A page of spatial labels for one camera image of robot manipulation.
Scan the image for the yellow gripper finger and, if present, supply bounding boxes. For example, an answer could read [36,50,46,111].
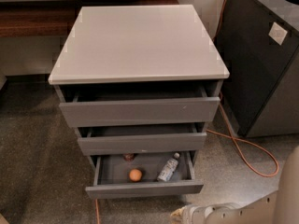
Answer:
[170,207,185,224]

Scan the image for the orange fruit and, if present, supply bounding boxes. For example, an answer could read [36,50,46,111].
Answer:
[129,169,142,182]

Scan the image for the grey bottom drawer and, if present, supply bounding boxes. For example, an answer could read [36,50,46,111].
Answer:
[85,152,203,199]

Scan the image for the grey drawer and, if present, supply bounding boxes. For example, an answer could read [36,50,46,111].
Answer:
[60,88,220,127]
[78,123,206,155]
[85,152,203,199]

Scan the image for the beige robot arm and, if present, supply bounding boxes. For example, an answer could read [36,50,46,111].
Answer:
[170,147,299,224]

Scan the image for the grey middle drawer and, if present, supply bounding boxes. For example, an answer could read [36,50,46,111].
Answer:
[78,123,206,155]

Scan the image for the grey top drawer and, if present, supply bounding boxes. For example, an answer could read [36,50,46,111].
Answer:
[60,88,220,127]

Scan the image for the grey drawer cabinet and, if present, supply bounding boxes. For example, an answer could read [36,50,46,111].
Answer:
[48,4,231,166]

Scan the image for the clear plastic water bottle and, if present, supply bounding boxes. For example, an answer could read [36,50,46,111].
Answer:
[157,152,180,182]

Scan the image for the red soda can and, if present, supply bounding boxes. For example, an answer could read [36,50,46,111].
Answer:
[123,153,135,161]

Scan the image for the black trash bin cabinet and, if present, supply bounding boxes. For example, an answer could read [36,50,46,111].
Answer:
[215,0,299,137]

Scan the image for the white label sticker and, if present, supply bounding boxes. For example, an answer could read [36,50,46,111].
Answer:
[269,22,288,45]

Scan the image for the dark wooden bench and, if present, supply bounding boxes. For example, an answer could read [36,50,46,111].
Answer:
[0,0,178,37]

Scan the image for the orange power cable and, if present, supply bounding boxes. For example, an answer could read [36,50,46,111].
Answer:
[93,0,280,224]

